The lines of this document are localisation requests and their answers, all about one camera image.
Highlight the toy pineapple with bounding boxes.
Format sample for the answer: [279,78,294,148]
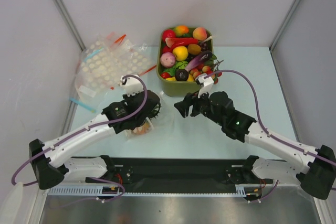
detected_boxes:
[131,104,161,136]

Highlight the clear dotted zip bag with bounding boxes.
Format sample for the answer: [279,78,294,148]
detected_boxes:
[125,91,174,139]

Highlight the dark purple toy plum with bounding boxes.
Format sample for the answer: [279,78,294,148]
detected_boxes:
[175,69,189,81]

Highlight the toy lychee cluster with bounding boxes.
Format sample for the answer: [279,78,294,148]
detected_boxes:
[189,59,224,80]

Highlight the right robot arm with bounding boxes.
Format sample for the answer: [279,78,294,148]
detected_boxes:
[174,91,335,200]

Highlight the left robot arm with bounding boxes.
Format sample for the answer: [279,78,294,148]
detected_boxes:
[29,90,161,190]

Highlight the pile of dotted zip bags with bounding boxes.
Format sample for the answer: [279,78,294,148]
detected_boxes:
[75,32,155,107]

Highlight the blue zip bag slider strip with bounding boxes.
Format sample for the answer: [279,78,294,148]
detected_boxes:
[69,98,96,113]

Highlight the green plastic fruit bin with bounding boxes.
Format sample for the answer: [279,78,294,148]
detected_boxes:
[156,27,217,97]

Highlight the yellow toy banana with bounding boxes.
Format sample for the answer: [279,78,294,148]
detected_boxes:
[165,77,176,81]

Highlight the green toy lettuce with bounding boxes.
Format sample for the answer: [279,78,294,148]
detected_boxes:
[163,67,176,77]

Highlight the green toy watermelon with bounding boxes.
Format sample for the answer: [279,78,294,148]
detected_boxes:
[175,61,188,69]

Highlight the pink toy onion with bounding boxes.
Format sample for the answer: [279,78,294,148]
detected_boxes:
[160,52,176,68]

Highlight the yellow toy lemon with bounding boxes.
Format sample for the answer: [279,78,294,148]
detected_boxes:
[173,46,188,61]

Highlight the purple toy eggplant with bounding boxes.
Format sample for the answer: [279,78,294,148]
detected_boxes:
[184,50,213,72]

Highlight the brown toy kiwi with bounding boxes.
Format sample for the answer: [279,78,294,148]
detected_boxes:
[187,44,202,56]

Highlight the toy purple grapes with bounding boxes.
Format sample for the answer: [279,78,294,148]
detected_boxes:
[198,41,210,52]

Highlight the red toy chili pepper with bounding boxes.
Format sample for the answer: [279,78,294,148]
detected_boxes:
[171,38,198,50]

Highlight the toy watermelon slice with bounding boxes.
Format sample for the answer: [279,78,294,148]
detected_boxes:
[165,37,181,48]

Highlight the toy peach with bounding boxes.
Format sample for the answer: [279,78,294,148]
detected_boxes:
[192,27,207,41]

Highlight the orange toy mango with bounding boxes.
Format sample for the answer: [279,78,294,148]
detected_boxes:
[173,25,189,37]

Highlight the red toy apple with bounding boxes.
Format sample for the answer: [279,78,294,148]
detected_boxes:
[161,29,176,42]

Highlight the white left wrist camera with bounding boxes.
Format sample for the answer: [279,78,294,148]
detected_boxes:
[120,74,143,97]

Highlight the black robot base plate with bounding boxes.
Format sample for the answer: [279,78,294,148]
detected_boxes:
[101,157,272,192]

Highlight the white cable duct strip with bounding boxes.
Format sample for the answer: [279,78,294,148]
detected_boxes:
[48,185,262,197]

